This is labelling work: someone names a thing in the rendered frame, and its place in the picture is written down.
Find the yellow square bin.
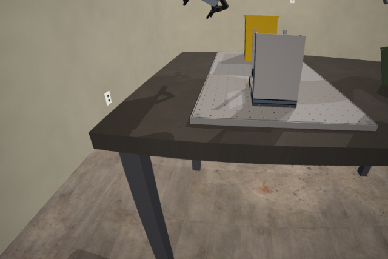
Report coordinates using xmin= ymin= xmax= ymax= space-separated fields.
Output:
xmin=244 ymin=15 xmax=279 ymax=61

